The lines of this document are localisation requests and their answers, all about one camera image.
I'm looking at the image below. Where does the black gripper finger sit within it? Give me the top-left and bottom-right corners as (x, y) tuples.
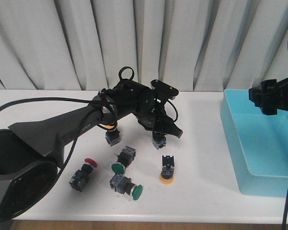
(162, 121), (183, 138)

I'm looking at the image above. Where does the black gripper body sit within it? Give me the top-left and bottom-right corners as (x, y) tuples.
(248, 77), (288, 115)
(109, 80), (173, 131)

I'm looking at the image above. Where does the red push button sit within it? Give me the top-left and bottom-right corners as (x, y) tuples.
(152, 133), (167, 149)
(69, 158), (97, 192)

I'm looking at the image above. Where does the yellow push button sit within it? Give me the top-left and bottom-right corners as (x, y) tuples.
(105, 125), (120, 146)

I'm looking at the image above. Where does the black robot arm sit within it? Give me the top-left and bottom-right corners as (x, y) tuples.
(0, 79), (182, 223)

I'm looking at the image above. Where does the light blue plastic box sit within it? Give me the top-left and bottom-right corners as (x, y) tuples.
(220, 89), (288, 197)

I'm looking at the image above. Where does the yellow push button upside-down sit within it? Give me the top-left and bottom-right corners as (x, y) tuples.
(159, 155), (175, 184)

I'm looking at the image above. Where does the green push button upper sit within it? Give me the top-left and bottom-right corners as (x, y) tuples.
(111, 146), (136, 174)

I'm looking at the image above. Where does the green push button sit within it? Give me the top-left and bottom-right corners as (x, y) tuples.
(109, 173), (143, 200)
(111, 146), (136, 174)

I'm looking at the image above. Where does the white pleated curtain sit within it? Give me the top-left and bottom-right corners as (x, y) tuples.
(0, 0), (288, 92)

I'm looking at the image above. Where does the green push button lower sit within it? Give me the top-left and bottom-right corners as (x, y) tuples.
(109, 173), (143, 200)

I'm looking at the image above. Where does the red push button lying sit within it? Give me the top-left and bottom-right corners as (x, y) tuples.
(69, 158), (97, 192)

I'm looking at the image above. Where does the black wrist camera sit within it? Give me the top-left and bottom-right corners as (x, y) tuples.
(151, 80), (179, 100)

